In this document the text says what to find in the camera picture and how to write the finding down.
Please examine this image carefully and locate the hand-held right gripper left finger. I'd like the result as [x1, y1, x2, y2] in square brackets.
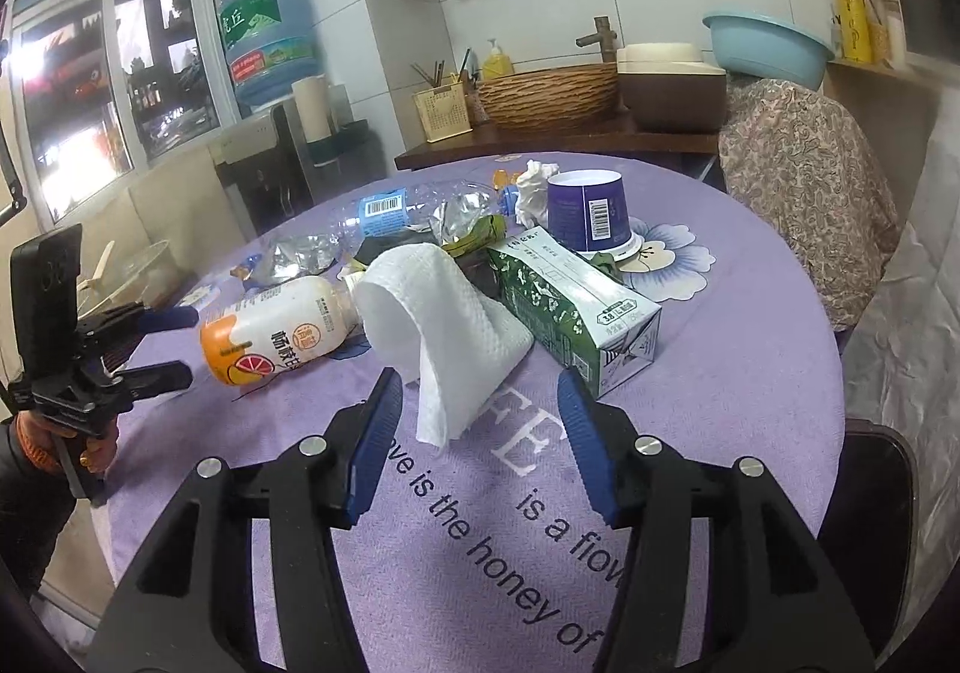
[90, 367, 406, 673]

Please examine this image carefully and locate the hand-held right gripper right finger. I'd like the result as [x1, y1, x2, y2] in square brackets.
[556, 369, 875, 673]

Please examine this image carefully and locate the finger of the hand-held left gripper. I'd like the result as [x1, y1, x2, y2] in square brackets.
[105, 360, 193, 413]
[75, 302, 200, 345]

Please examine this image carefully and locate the orange and white drink bottle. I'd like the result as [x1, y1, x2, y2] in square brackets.
[199, 275, 362, 389]

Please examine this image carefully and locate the white paper towel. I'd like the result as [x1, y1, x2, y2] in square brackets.
[352, 242, 535, 450]

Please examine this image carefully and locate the green floral milk carton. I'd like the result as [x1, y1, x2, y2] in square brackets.
[486, 227, 663, 398]

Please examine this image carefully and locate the purple yogurt cup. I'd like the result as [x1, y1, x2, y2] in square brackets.
[546, 169, 644, 262]

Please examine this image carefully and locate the crushed clear plastic bottle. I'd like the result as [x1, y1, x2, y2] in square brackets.
[330, 182, 500, 256]

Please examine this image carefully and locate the person's left forearm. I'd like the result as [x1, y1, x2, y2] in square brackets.
[0, 412, 85, 603]

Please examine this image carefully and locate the black trash bin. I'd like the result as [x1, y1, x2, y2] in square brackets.
[816, 418, 920, 644]

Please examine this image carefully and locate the person's left hand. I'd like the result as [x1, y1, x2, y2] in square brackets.
[46, 418, 115, 475]

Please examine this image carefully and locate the glass bowl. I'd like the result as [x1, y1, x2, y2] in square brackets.
[75, 238, 175, 316]

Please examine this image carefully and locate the purple printed tablecloth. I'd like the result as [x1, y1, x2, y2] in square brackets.
[105, 152, 846, 673]

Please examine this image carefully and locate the silver foil wrapper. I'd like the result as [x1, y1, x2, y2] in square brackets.
[264, 230, 347, 275]

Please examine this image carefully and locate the water dispenser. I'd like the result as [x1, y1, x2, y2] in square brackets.
[210, 95, 392, 239]

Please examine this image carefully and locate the window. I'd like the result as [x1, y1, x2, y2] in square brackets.
[9, 0, 242, 226]

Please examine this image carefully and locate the green snack wrapper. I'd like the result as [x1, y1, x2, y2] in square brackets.
[441, 214, 512, 260]

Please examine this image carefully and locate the white paper roll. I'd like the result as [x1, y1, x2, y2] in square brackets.
[291, 75, 333, 143]

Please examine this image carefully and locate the crumpled white tissue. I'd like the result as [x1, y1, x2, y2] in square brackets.
[514, 161, 565, 229]

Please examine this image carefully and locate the blue water jug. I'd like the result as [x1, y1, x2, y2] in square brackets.
[217, 0, 326, 113]

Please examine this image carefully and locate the wooden counter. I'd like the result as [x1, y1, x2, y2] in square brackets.
[395, 120, 722, 173]

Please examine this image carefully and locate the floral cloth cover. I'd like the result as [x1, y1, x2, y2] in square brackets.
[718, 77, 902, 333]

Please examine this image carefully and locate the beige pen holder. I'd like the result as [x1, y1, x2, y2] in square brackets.
[414, 82, 474, 144]

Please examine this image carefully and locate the wicker basket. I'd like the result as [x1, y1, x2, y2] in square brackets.
[477, 62, 622, 134]

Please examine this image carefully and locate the white plastic sheet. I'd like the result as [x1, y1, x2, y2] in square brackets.
[840, 110, 960, 614]

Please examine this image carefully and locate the brown box with cream lid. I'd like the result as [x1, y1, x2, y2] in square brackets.
[615, 43, 728, 134]

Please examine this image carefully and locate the yellow soap bottle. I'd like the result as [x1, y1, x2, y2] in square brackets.
[481, 39, 515, 82]

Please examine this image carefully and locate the bronze faucet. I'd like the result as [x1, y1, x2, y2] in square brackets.
[576, 17, 618, 65]

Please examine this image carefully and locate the light blue basin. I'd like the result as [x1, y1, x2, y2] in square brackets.
[703, 11, 836, 91]

